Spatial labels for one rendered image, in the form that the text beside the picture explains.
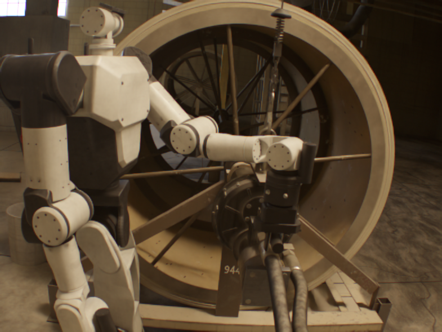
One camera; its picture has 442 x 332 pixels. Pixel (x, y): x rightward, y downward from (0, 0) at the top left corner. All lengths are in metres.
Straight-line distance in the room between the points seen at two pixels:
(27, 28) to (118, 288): 6.82
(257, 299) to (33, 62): 0.82
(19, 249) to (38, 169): 2.12
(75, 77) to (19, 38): 6.90
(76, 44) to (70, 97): 12.02
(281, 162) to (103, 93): 0.42
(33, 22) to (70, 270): 6.90
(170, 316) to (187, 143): 1.21
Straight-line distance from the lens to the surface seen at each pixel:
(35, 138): 0.76
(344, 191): 2.63
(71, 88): 0.77
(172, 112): 1.07
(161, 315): 2.06
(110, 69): 0.85
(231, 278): 1.96
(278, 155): 0.92
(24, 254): 2.87
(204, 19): 1.91
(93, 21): 0.92
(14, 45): 7.71
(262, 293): 1.13
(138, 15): 12.39
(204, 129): 1.05
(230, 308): 2.06
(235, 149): 1.00
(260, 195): 1.29
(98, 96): 0.83
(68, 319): 0.88
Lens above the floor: 1.40
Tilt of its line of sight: 14 degrees down
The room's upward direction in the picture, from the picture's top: 6 degrees clockwise
